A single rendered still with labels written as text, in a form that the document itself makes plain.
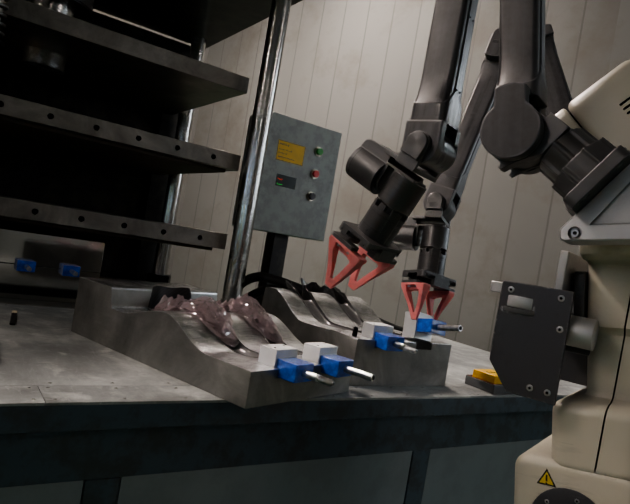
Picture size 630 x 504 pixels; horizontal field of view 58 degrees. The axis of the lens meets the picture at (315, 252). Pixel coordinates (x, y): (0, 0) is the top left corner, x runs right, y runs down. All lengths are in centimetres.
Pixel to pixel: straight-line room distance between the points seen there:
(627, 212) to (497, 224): 298
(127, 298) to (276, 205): 92
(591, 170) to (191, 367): 63
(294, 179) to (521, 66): 126
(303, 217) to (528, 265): 194
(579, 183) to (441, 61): 28
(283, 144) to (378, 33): 265
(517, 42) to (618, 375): 48
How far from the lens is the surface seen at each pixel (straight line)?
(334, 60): 465
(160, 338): 99
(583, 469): 90
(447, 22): 90
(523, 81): 81
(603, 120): 92
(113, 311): 111
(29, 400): 80
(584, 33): 391
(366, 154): 89
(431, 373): 123
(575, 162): 75
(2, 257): 163
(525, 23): 85
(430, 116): 84
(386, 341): 108
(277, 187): 194
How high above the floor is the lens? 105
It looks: 1 degrees down
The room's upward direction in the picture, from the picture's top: 10 degrees clockwise
